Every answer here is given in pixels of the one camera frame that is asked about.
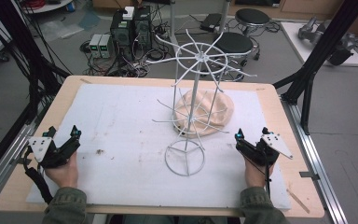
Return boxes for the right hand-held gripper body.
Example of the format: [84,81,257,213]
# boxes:
[236,133,294,167]

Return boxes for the white wire hat rack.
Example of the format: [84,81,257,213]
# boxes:
[145,29,258,177]

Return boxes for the grey metal pole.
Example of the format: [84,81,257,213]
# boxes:
[167,0,182,55]
[219,0,233,34]

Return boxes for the aluminium rail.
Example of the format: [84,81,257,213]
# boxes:
[0,122,46,209]
[280,95,350,224]

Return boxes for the small black round stool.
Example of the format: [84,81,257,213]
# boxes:
[234,7,271,37]

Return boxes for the white box on computer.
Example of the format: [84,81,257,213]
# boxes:
[122,6,135,21]

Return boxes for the white foam mat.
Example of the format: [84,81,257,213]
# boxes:
[25,82,292,212]

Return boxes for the black computer tower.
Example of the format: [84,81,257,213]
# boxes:
[132,5,153,53]
[109,9,135,63]

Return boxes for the tangle of floor cables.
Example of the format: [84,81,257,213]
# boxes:
[79,40,176,78]

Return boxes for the grey metal bracket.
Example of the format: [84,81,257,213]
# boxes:
[299,170,321,182]

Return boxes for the grey power supply unit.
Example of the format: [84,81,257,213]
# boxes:
[99,33,115,60]
[89,33,103,59]

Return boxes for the person's left hand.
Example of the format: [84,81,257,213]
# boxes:
[44,151,79,189]

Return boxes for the white platform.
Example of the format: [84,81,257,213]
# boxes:
[280,21,358,67]

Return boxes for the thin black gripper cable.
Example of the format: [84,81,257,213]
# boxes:
[245,148,272,198]

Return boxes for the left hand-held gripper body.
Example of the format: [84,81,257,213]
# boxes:
[27,135,81,169]

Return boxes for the white round table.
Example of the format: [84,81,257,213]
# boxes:
[21,0,76,15]

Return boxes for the person's right hand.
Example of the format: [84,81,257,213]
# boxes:
[243,155,276,189]

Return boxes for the black flat box on floor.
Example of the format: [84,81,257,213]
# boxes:
[199,12,224,33]

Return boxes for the black sleeved gripper cable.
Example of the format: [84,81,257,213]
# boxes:
[22,145,54,205]

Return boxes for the large black round stool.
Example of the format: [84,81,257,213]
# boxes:
[213,31,255,82]

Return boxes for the black frame strut with cables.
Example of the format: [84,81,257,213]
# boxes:
[0,0,73,125]

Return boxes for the beige hat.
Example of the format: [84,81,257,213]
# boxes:
[172,89,235,139]

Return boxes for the wooden stick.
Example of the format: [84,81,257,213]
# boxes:
[286,188,311,215]

